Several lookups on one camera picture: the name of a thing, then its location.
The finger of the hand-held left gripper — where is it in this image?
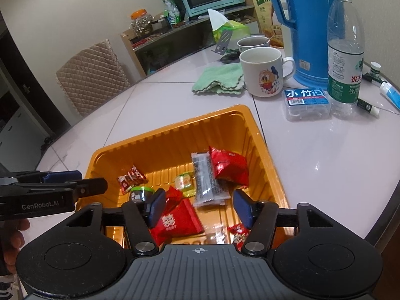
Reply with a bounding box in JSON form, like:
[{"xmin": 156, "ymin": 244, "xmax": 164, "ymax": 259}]
[
  {"xmin": 19, "ymin": 177, "xmax": 108, "ymax": 200},
  {"xmin": 15, "ymin": 170, "xmax": 82, "ymax": 185}
]

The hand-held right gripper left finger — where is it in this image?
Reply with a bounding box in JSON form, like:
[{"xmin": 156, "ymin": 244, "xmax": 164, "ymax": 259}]
[{"xmin": 59, "ymin": 188, "xmax": 167, "ymax": 256}]

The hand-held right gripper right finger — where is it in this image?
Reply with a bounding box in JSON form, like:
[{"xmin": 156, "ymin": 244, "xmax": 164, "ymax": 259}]
[{"xmin": 233, "ymin": 188, "xmax": 336, "ymax": 256}]

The green snack packet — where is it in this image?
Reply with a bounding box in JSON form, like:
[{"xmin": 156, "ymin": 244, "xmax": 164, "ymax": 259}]
[{"xmin": 129, "ymin": 186, "xmax": 156, "ymax": 204}]

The small red candy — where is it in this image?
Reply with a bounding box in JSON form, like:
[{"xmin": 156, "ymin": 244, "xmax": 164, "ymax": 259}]
[{"xmin": 227, "ymin": 223, "xmax": 251, "ymax": 248}]

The large red pillow packet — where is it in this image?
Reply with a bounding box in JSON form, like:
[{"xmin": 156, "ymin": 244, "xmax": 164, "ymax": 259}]
[{"xmin": 149, "ymin": 198, "xmax": 205, "ymax": 247}]

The yellow candy packet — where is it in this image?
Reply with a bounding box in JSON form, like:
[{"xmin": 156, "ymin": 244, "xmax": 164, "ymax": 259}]
[{"xmin": 174, "ymin": 172, "xmax": 195, "ymax": 191}]

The dark red striped candy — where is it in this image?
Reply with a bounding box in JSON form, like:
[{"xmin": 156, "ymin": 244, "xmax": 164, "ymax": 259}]
[{"xmin": 118, "ymin": 165, "xmax": 147, "ymax": 194}]

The red gold snack packet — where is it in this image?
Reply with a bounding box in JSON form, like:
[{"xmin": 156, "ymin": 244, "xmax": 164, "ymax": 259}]
[{"xmin": 208, "ymin": 146, "xmax": 250, "ymax": 189}]

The black clear snack packet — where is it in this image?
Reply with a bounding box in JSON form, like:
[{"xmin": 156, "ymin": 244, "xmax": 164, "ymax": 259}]
[{"xmin": 191, "ymin": 151, "xmax": 231, "ymax": 207}]

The orange plastic tray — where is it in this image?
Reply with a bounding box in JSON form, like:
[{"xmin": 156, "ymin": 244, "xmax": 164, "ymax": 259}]
[{"xmin": 74, "ymin": 104, "xmax": 290, "ymax": 251}]

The person's left hand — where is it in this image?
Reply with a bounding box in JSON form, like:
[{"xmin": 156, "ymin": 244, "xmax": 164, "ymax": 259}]
[{"xmin": 4, "ymin": 218, "xmax": 31, "ymax": 275}]

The dark striped cloth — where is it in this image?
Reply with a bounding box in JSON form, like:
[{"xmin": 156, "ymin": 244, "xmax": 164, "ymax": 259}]
[{"xmin": 0, "ymin": 273, "xmax": 24, "ymax": 300}]

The dark door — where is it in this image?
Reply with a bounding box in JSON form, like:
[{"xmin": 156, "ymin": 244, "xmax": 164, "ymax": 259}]
[{"xmin": 0, "ymin": 26, "xmax": 73, "ymax": 141}]

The quilted beige chair back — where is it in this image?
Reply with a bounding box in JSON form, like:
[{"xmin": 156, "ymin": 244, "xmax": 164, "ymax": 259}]
[{"xmin": 55, "ymin": 39, "xmax": 131, "ymax": 118}]

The green cloth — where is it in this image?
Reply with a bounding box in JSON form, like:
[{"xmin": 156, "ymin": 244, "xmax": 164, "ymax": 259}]
[{"xmin": 191, "ymin": 64, "xmax": 245, "ymax": 95}]

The white cartoon mug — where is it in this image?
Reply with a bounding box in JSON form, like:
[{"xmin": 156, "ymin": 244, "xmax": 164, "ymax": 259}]
[{"xmin": 239, "ymin": 47, "xmax": 296, "ymax": 98}]

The black round lid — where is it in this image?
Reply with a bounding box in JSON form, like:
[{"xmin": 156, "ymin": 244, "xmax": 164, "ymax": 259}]
[{"xmin": 220, "ymin": 52, "xmax": 241, "ymax": 65}]

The black white lip balm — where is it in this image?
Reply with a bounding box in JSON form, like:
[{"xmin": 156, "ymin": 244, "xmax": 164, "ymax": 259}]
[{"xmin": 357, "ymin": 98, "xmax": 380, "ymax": 115}]

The white dotted mug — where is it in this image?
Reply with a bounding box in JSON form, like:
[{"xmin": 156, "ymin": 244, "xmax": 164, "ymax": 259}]
[{"xmin": 236, "ymin": 36, "xmax": 271, "ymax": 54}]

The grey phone stand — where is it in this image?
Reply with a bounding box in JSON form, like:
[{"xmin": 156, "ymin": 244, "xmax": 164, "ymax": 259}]
[{"xmin": 211, "ymin": 29, "xmax": 235, "ymax": 55}]

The glass jar orange lid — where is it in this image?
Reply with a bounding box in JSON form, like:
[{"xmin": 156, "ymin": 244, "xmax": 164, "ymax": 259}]
[{"xmin": 129, "ymin": 9, "xmax": 154, "ymax": 37}]

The clear water bottle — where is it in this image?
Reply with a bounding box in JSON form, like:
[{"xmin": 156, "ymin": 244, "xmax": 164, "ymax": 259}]
[{"xmin": 326, "ymin": 0, "xmax": 366, "ymax": 118}]

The wooden shelf unit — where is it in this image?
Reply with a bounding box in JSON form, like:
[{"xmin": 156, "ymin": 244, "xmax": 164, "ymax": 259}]
[{"xmin": 120, "ymin": 4, "xmax": 255, "ymax": 77}]

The green tissue pack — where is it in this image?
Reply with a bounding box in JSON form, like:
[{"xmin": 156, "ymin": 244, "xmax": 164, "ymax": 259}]
[{"xmin": 208, "ymin": 8, "xmax": 251, "ymax": 43}]

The blue white tube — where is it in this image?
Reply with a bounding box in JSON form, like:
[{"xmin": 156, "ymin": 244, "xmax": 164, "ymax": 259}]
[{"xmin": 379, "ymin": 81, "xmax": 400, "ymax": 110}]

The green white bag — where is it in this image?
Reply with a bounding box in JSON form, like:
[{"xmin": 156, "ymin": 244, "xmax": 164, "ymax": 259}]
[{"xmin": 160, "ymin": 0, "xmax": 182, "ymax": 27}]

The yellow green snack box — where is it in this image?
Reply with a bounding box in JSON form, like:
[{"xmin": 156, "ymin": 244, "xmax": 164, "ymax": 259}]
[{"xmin": 247, "ymin": 0, "xmax": 283, "ymax": 49}]

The blue thermos jug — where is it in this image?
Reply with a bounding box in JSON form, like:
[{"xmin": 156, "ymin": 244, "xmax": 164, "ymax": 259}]
[{"xmin": 262, "ymin": 0, "xmax": 344, "ymax": 88}]

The white jar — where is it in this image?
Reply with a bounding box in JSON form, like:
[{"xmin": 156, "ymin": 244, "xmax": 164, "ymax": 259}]
[{"xmin": 277, "ymin": 0, "xmax": 290, "ymax": 22}]

